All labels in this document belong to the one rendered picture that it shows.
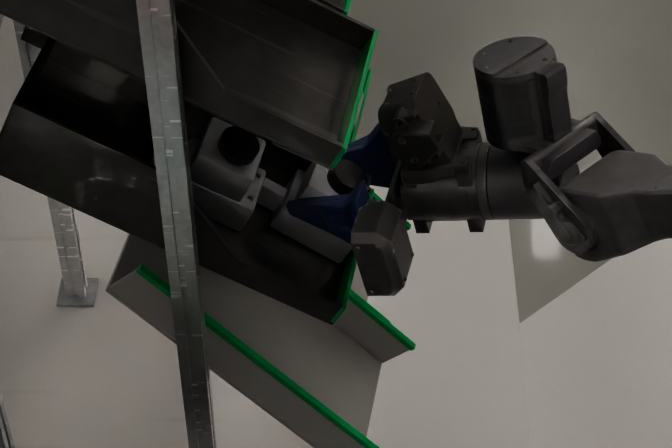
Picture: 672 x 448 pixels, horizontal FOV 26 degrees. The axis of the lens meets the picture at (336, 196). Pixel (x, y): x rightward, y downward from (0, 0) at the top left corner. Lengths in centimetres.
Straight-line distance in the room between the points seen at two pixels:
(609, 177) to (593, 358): 55
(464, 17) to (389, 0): 18
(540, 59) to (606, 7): 242
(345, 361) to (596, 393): 31
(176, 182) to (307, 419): 30
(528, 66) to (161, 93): 25
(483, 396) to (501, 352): 6
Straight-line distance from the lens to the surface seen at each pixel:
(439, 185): 105
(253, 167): 107
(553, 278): 277
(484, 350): 152
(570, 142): 102
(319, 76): 104
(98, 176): 104
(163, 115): 95
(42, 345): 154
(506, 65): 100
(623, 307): 158
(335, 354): 129
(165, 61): 92
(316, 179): 109
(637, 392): 151
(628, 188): 97
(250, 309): 123
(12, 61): 246
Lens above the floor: 202
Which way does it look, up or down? 44 degrees down
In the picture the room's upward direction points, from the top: straight up
